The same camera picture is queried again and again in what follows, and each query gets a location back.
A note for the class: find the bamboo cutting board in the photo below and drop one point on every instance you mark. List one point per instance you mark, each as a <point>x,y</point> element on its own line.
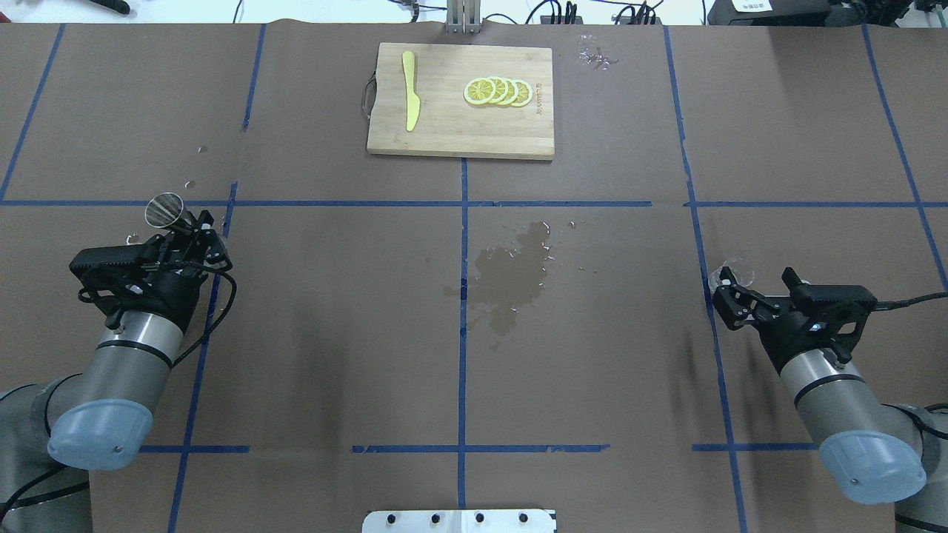
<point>448,125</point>

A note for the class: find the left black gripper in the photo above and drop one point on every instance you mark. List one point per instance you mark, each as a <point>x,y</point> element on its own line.
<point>176,287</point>

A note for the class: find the aluminium frame post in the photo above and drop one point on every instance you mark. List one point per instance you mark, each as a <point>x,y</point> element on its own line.
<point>463,17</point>

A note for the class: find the clear glass beaker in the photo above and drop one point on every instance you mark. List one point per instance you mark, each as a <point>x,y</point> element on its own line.
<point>742,271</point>

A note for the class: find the yellow plastic knife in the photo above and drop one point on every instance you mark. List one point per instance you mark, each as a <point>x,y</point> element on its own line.
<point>413,102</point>

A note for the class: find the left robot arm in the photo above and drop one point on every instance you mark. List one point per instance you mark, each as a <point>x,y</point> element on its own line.
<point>55,435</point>

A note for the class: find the blue tape grid lines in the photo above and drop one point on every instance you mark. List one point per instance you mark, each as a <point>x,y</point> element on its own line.
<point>415,333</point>

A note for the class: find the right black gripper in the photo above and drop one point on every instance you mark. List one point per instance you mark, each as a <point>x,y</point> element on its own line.
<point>780,333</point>

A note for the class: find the front lemon slice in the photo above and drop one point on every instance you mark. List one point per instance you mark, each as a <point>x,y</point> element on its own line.
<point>479,91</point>

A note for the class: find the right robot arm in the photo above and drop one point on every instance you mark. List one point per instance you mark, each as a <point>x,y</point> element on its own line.
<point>875,452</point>

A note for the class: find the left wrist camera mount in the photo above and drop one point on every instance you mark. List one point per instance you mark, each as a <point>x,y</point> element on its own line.
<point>114,279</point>

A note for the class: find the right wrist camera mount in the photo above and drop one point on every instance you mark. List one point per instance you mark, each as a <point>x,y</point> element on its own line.
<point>835,316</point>

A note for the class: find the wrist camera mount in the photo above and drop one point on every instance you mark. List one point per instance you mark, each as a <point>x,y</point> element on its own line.
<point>114,279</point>
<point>835,316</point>

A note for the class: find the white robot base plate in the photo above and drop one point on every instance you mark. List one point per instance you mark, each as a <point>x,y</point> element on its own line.
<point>461,520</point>

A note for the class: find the lemon slice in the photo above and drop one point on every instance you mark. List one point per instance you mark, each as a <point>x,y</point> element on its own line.
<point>512,92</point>
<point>479,91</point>
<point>524,93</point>
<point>501,90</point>

